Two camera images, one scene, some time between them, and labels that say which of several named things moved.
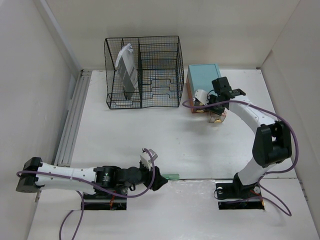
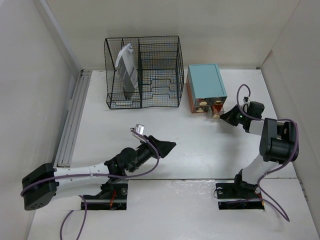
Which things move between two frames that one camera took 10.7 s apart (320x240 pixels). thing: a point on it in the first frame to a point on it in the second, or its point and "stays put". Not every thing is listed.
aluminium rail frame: x=65 y=150 stays put
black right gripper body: x=218 y=109 to x=244 y=117
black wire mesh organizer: x=158 y=65 stays put
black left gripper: x=158 y=179 to x=163 y=146
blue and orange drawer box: x=200 y=77 stays put
